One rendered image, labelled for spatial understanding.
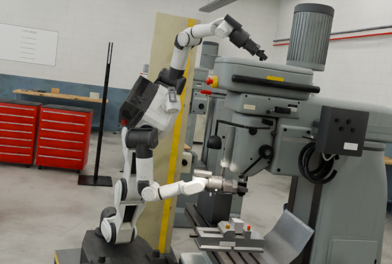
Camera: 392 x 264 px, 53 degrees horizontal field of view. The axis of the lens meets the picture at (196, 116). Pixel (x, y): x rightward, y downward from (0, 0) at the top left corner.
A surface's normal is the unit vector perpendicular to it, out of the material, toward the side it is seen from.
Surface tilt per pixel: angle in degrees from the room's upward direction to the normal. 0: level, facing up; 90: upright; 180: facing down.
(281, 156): 90
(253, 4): 90
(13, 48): 90
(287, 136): 90
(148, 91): 58
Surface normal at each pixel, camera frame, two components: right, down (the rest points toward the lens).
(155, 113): 0.45, -0.40
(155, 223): 0.25, 0.13
